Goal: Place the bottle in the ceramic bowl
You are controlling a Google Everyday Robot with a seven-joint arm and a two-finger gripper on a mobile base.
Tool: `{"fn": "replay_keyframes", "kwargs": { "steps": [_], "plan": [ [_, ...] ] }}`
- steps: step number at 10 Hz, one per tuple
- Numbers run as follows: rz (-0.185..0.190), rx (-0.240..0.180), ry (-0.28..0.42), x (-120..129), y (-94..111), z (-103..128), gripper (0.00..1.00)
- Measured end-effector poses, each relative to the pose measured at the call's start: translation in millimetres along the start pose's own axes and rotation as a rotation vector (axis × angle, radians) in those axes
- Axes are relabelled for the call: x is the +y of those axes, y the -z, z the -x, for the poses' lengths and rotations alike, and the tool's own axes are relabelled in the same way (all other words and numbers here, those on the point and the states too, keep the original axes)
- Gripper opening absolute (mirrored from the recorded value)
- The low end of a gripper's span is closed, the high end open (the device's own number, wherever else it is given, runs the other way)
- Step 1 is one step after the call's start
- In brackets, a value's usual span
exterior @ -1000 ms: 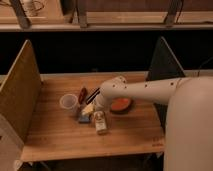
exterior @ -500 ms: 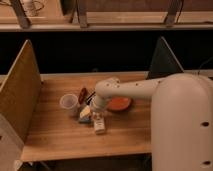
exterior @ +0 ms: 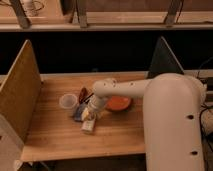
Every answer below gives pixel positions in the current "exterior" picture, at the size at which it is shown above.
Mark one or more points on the blue sponge block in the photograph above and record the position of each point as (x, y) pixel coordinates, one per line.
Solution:
(78, 114)

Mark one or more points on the white labelled bottle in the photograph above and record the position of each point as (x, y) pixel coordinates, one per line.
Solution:
(88, 126)

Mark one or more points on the dark red small object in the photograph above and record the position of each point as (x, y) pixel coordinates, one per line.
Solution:
(82, 95)

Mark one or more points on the translucent plastic cup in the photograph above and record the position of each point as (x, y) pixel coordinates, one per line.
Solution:
(69, 103)

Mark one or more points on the right dark side panel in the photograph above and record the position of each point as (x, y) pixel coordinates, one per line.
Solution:
(163, 60)

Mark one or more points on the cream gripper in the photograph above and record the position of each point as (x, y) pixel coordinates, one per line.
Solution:
(87, 115)

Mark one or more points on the left wooden side panel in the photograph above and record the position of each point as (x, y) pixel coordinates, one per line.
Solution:
(20, 90)

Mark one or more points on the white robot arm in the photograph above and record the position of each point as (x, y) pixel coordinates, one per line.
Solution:
(171, 107)

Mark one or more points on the orange ceramic bowl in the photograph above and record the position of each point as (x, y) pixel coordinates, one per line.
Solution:
(118, 103)

